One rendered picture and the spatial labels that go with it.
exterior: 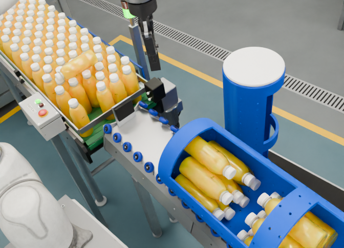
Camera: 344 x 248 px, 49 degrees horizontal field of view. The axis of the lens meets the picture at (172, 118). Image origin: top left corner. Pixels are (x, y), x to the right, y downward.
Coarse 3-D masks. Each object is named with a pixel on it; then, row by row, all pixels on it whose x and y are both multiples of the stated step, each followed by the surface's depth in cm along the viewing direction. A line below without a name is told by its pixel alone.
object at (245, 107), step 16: (224, 80) 174; (224, 96) 183; (240, 96) 170; (256, 96) 167; (272, 96) 196; (224, 112) 193; (240, 112) 177; (256, 112) 174; (240, 128) 186; (256, 128) 183; (256, 144) 192; (272, 144) 197
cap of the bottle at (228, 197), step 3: (228, 192) 119; (225, 195) 117; (228, 195) 117; (231, 195) 117; (222, 198) 117; (225, 198) 117; (228, 198) 117; (231, 198) 118; (222, 201) 118; (225, 201) 117; (228, 201) 118; (225, 204) 118
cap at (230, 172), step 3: (228, 168) 119; (231, 168) 119; (225, 171) 119; (228, 171) 118; (231, 171) 118; (234, 171) 119; (225, 174) 119; (228, 174) 118; (231, 174) 119; (234, 174) 120; (228, 177) 118; (231, 177) 120
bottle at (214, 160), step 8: (192, 144) 126; (200, 144) 125; (208, 144) 125; (192, 152) 126; (200, 152) 123; (208, 152) 122; (216, 152) 122; (200, 160) 124; (208, 160) 121; (216, 160) 120; (224, 160) 120; (208, 168) 122; (216, 168) 120; (224, 168) 119
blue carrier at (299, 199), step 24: (192, 120) 127; (168, 144) 124; (240, 144) 120; (168, 168) 123; (264, 168) 128; (264, 192) 130; (288, 192) 123; (312, 192) 107; (240, 216) 130; (288, 216) 99; (336, 216) 100; (240, 240) 107; (264, 240) 100; (336, 240) 114
